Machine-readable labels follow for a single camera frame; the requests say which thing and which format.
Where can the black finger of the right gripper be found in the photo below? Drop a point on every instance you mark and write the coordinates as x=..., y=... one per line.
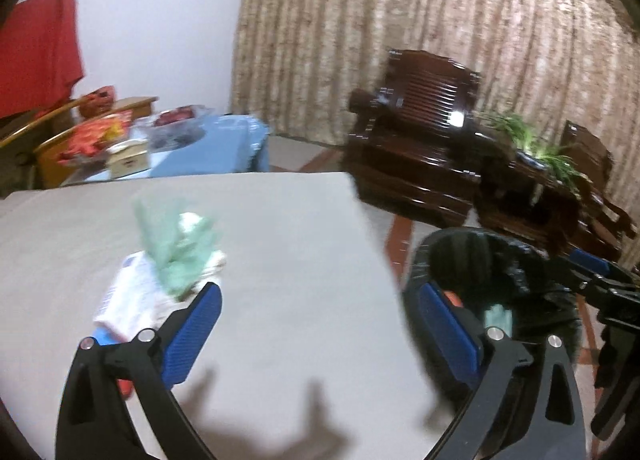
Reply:
x=588, y=275

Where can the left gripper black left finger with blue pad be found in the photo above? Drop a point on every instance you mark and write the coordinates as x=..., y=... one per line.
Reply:
x=94, y=422

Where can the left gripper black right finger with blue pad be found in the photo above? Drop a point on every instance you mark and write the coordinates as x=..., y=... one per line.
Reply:
x=523, y=401

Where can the green rubber glove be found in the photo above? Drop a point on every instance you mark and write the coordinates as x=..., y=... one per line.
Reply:
x=500, y=317
x=158, y=223

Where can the white alcohol pads box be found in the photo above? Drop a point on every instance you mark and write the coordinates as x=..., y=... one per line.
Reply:
x=129, y=304

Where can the orange foam mesh net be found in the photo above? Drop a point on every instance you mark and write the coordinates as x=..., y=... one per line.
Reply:
x=454, y=299

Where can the black lined trash bin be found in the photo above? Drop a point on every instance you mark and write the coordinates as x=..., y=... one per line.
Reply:
x=484, y=269

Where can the blue tube with white cap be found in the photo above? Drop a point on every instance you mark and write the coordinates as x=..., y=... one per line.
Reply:
x=104, y=337

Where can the green potted plant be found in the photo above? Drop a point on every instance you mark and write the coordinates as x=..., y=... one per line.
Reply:
x=536, y=150

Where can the green rubber glove on table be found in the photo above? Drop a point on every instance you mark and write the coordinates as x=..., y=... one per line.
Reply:
x=158, y=223

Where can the dark wooden armchair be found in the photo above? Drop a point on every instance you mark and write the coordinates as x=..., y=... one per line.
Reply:
x=411, y=144

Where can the beige patterned curtain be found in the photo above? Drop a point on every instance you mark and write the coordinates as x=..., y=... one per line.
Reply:
x=296, y=61

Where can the yellow wooden chair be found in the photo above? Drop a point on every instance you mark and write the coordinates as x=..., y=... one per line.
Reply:
x=30, y=144

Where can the cream tissue box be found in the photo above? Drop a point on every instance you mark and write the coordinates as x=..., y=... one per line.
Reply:
x=127, y=157

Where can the red snack packages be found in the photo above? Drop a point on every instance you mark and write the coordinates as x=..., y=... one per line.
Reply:
x=91, y=139

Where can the glass fruit bowl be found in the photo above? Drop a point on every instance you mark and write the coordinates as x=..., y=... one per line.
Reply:
x=173, y=128

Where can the blue tablecloth side table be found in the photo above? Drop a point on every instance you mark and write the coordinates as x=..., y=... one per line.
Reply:
x=223, y=144

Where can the red crumpled bag on cabinet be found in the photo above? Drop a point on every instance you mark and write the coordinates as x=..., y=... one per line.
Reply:
x=97, y=102

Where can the red cloth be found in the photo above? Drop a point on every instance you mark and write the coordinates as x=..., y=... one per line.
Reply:
x=40, y=57

